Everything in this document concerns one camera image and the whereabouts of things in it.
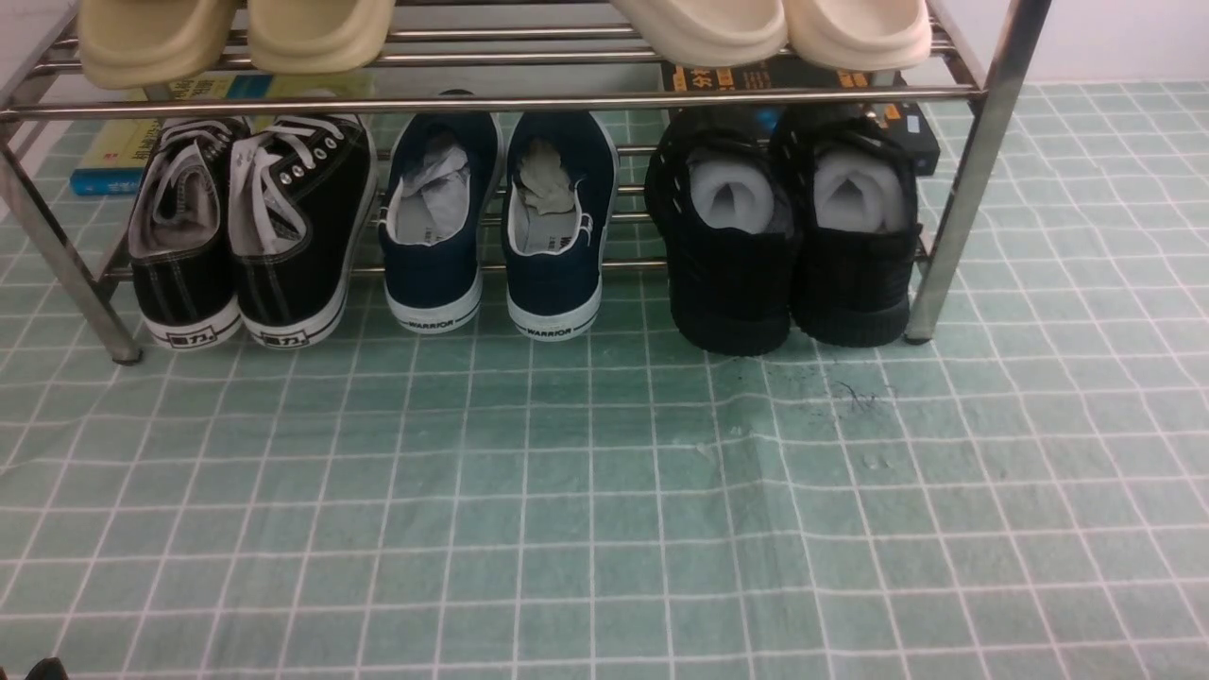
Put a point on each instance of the black knit sneaker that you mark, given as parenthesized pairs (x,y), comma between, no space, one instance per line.
(854,199)
(728,231)

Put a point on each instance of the silver metal shoe rack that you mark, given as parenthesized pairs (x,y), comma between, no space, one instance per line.
(991,98)

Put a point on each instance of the right navy canvas shoe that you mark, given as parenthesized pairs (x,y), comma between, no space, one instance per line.
(562,173)

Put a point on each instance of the navy canvas shoe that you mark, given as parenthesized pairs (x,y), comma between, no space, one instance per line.
(444,170)
(562,173)

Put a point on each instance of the left navy canvas shoe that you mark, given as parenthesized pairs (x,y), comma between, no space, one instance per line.
(444,170)

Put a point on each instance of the left cream slipper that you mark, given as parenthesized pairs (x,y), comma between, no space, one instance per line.
(709,34)

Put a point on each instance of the cream slipper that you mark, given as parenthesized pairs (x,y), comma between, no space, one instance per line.
(709,34)
(860,36)

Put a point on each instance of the right black canvas sneaker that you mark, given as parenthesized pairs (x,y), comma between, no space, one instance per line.
(300,193)

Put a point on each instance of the black canvas sneaker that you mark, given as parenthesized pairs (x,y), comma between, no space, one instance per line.
(177,235)
(300,193)

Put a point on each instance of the black orange book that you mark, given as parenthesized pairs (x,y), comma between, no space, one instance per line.
(904,122)

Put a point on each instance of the right cream slipper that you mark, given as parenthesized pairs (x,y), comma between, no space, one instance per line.
(860,36)

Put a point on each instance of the right olive yellow slipper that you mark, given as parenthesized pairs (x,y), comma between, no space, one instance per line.
(316,37)

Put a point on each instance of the olive yellow slipper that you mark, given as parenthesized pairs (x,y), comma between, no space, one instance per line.
(131,44)
(316,37)

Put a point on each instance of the left black canvas sneaker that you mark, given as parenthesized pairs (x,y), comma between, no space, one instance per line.
(177,235)

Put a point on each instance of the green checkered floor mat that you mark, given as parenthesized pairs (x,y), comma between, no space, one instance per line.
(1022,498)

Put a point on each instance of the yellow blue book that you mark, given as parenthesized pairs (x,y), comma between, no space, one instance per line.
(115,162)

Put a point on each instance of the left olive yellow slipper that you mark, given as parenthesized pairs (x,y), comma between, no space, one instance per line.
(131,44)

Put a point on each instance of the black object at corner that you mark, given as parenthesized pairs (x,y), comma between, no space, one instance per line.
(49,668)

